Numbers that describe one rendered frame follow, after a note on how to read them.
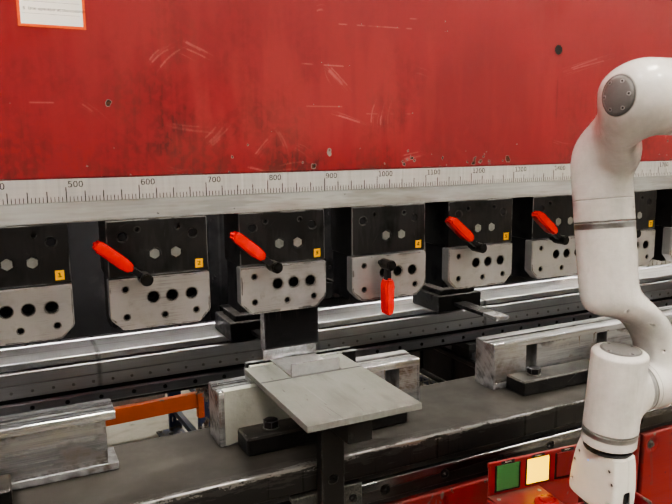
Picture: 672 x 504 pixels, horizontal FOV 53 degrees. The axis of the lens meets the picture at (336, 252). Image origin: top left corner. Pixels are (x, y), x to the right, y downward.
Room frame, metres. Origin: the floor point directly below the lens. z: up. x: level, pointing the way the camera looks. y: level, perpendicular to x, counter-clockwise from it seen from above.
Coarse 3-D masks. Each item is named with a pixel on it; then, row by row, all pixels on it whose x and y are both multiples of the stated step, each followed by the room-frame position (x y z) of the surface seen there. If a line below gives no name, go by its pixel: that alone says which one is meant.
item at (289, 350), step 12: (276, 312) 1.12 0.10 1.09; (288, 312) 1.13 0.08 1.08; (300, 312) 1.13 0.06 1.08; (312, 312) 1.14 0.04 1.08; (264, 324) 1.11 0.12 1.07; (276, 324) 1.12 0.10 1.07; (288, 324) 1.12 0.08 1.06; (300, 324) 1.13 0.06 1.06; (312, 324) 1.14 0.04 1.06; (264, 336) 1.11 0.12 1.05; (276, 336) 1.12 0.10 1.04; (288, 336) 1.12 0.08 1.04; (300, 336) 1.13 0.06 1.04; (312, 336) 1.14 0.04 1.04; (264, 348) 1.11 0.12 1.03; (276, 348) 1.12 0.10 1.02; (288, 348) 1.13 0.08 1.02; (300, 348) 1.14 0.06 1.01; (312, 348) 1.15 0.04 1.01
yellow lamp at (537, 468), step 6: (546, 456) 1.09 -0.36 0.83; (528, 462) 1.08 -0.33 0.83; (534, 462) 1.09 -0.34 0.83; (540, 462) 1.09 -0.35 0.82; (546, 462) 1.09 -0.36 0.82; (528, 468) 1.08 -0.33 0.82; (534, 468) 1.09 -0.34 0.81; (540, 468) 1.09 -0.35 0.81; (546, 468) 1.09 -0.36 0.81; (528, 474) 1.08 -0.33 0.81; (534, 474) 1.09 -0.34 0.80; (540, 474) 1.09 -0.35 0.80; (546, 474) 1.09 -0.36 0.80; (528, 480) 1.08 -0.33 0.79; (534, 480) 1.09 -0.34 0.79; (540, 480) 1.09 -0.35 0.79
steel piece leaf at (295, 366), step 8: (272, 360) 1.11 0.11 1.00; (280, 360) 1.11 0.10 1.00; (288, 360) 1.11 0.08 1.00; (296, 360) 1.11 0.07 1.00; (304, 360) 1.11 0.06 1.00; (312, 360) 1.11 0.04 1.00; (320, 360) 1.06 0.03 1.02; (328, 360) 1.06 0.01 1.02; (336, 360) 1.07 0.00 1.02; (280, 368) 1.08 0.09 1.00; (288, 368) 1.07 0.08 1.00; (296, 368) 1.04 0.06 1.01; (304, 368) 1.04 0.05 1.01; (312, 368) 1.05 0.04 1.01; (320, 368) 1.06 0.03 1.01; (328, 368) 1.06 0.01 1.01; (336, 368) 1.07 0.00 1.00; (296, 376) 1.04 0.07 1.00
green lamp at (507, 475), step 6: (516, 462) 1.07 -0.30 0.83; (498, 468) 1.06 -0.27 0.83; (504, 468) 1.06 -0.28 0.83; (510, 468) 1.07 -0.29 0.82; (516, 468) 1.07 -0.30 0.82; (498, 474) 1.06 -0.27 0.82; (504, 474) 1.06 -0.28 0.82; (510, 474) 1.07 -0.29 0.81; (516, 474) 1.07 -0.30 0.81; (498, 480) 1.06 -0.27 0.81; (504, 480) 1.06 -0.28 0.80; (510, 480) 1.07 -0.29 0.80; (516, 480) 1.07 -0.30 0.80; (498, 486) 1.06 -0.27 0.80; (504, 486) 1.06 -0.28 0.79; (510, 486) 1.07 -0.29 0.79; (516, 486) 1.07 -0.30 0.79
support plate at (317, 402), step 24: (264, 384) 1.00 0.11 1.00; (288, 384) 1.00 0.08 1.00; (312, 384) 1.00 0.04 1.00; (336, 384) 1.00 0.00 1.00; (360, 384) 1.00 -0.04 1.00; (384, 384) 1.00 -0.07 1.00; (288, 408) 0.91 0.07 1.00; (312, 408) 0.91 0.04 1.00; (336, 408) 0.91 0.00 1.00; (360, 408) 0.91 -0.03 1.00; (384, 408) 0.90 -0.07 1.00; (408, 408) 0.91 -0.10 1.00
